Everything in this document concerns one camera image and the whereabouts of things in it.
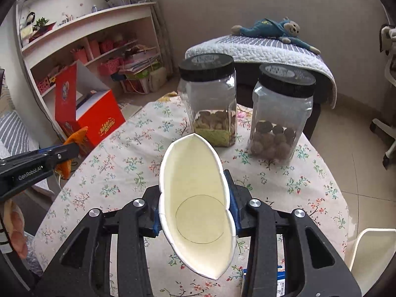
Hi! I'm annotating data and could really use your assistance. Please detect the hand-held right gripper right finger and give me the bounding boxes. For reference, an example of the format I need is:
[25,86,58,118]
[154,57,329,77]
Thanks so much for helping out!
[223,170,362,297]

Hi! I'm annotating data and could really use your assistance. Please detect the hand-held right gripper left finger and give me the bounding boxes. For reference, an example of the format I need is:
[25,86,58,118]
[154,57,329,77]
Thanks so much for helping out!
[34,186,161,297]

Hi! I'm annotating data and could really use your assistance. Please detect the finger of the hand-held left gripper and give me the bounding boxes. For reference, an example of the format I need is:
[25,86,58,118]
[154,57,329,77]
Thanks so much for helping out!
[37,142,81,166]

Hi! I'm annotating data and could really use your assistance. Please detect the orange peel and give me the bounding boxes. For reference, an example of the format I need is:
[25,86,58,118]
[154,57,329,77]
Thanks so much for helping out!
[56,126,89,180]

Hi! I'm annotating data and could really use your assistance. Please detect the white paper cup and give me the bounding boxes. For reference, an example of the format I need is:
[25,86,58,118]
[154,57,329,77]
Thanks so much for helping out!
[158,132,238,280]

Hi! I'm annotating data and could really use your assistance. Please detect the white trash bin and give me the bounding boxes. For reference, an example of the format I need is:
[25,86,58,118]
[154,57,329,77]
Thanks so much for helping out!
[344,228,396,273]

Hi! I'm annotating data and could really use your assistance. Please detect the person's left hand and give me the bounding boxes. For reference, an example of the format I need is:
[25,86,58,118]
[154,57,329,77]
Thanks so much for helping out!
[4,199,29,259]

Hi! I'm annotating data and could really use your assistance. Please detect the grey striped cloth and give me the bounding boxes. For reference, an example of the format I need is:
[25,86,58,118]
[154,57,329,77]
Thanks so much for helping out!
[0,111,41,158]

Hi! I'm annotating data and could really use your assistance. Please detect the floral tablecloth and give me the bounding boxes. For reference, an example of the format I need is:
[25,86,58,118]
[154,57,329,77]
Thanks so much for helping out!
[32,94,350,297]

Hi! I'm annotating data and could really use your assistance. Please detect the red cardboard box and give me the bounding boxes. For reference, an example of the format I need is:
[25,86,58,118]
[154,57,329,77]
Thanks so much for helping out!
[55,61,126,157]

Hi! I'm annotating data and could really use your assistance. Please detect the clear jar with brown balls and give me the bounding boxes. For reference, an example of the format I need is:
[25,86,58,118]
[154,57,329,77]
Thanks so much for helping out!
[247,63,316,163]

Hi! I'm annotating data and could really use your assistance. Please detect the small blue labelled box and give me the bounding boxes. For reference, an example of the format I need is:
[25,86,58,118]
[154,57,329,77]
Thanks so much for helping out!
[243,266,287,297]

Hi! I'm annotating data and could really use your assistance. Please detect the pink basket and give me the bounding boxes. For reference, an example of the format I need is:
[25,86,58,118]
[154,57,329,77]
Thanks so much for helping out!
[98,58,121,76]

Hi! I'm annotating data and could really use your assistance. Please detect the clear jar with yellow snacks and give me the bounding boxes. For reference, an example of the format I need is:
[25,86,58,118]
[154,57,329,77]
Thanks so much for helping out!
[178,53,237,147]

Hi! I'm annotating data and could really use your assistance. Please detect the stack of papers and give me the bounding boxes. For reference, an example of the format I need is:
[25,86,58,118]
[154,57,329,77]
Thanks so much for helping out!
[119,48,161,75]

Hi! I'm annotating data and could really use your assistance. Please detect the white bag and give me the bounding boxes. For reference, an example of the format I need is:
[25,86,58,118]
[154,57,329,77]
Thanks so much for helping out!
[148,66,168,93]

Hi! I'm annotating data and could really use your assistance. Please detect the white bookshelf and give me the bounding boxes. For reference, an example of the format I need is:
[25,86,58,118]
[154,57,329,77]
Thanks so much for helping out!
[15,0,174,137]

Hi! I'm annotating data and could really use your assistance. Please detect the grey striped quilt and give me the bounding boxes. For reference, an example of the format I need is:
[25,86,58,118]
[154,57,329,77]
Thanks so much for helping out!
[185,34,338,109]

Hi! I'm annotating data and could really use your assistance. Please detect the white office chair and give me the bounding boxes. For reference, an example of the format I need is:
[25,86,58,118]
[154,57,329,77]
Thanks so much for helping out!
[370,25,396,169]

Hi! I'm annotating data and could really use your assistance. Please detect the blue plush monkey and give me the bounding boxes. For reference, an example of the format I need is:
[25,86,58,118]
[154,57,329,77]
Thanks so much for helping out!
[231,17,321,54]

